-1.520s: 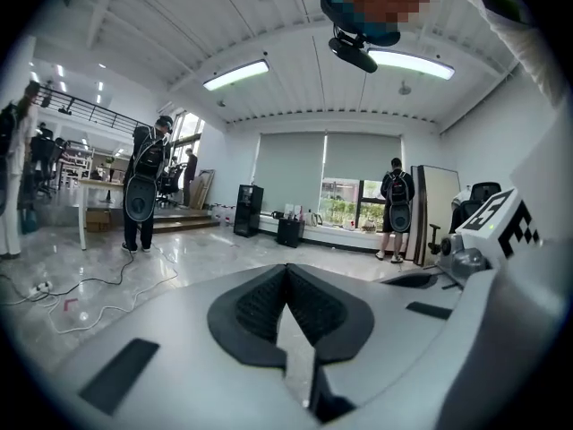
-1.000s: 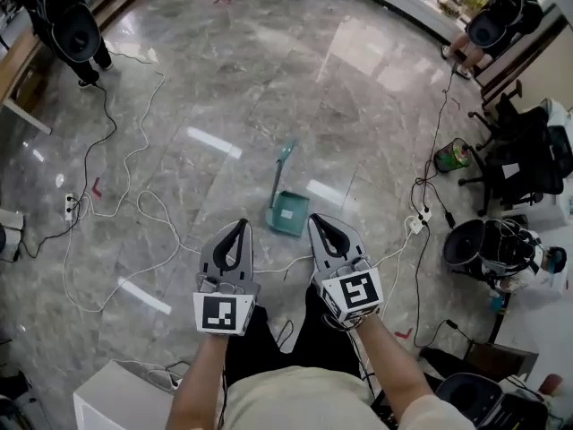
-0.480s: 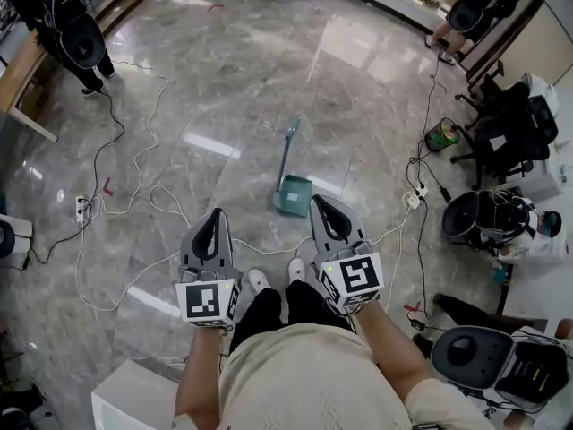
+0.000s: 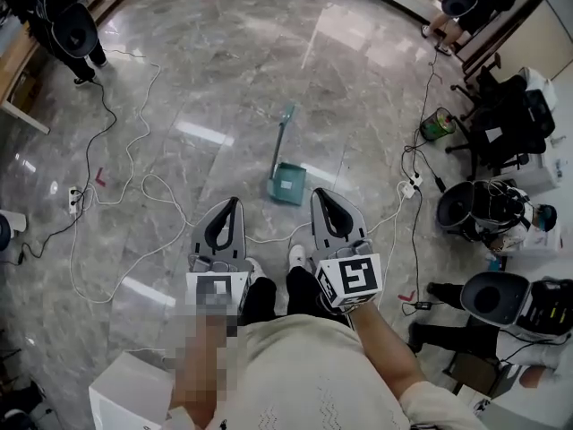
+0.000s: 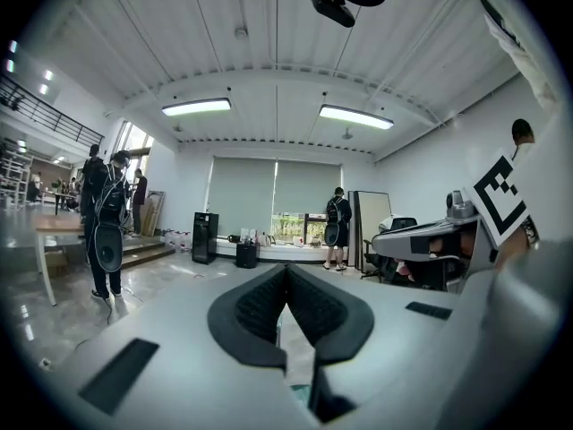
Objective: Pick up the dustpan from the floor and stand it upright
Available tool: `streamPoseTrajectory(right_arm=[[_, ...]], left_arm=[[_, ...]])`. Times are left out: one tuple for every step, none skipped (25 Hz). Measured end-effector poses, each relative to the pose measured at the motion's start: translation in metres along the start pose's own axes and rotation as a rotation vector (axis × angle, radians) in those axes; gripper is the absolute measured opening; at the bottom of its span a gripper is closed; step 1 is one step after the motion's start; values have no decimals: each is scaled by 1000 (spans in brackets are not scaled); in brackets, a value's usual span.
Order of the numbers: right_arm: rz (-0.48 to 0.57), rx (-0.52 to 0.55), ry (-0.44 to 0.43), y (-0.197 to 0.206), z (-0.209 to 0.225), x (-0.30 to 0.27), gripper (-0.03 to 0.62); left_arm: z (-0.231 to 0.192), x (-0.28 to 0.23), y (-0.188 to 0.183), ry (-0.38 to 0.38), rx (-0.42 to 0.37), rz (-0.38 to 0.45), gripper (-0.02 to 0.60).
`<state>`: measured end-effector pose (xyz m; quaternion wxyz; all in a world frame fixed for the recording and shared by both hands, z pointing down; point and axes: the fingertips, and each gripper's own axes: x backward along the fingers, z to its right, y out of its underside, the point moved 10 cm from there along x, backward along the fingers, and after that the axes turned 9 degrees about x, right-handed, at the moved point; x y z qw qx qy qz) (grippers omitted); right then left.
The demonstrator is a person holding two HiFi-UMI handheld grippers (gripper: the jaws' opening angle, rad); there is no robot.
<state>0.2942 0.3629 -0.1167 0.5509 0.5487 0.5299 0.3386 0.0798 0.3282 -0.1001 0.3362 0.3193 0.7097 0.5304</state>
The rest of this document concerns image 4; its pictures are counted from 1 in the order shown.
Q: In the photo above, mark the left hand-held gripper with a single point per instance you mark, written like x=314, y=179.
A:
x=215, y=285

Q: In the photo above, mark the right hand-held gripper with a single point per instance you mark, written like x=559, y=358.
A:
x=356, y=278

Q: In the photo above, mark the teal dustpan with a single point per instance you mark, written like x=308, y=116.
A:
x=288, y=182

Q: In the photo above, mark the person's left forearm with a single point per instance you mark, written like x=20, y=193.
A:
x=201, y=365

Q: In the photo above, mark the person's right forearm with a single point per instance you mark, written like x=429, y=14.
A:
x=385, y=347

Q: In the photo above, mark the person's left white shoe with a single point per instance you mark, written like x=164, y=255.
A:
x=256, y=269

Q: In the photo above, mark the person's white shoe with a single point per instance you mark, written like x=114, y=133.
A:
x=297, y=255
x=256, y=269

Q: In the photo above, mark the person's right white shoe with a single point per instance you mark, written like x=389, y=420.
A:
x=297, y=255

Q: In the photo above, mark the person's right leg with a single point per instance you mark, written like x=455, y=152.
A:
x=302, y=289

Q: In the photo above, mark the person's leg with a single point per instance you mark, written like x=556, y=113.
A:
x=262, y=298
x=302, y=289

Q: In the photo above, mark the person's left leg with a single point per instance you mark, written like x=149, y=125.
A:
x=262, y=298

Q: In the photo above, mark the white power strip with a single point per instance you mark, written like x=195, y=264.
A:
x=409, y=186
x=73, y=200

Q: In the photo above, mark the black power adapter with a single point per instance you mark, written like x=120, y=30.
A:
x=423, y=305
x=440, y=183

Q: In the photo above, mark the red tape corner mark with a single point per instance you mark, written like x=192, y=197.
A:
x=100, y=178

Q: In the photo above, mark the person's cream shirt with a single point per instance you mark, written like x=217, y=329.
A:
x=304, y=374

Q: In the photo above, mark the black office chair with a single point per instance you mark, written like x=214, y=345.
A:
x=506, y=123

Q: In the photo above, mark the white round bin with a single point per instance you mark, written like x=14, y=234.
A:
x=11, y=229

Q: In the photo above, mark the white storage box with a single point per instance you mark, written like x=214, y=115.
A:
x=550, y=168

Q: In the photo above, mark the black pack with yellow labels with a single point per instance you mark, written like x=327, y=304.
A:
x=548, y=309

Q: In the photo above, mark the wooden desk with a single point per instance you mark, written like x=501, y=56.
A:
x=27, y=83

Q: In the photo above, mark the wooden cabinet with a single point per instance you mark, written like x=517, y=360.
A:
x=528, y=34

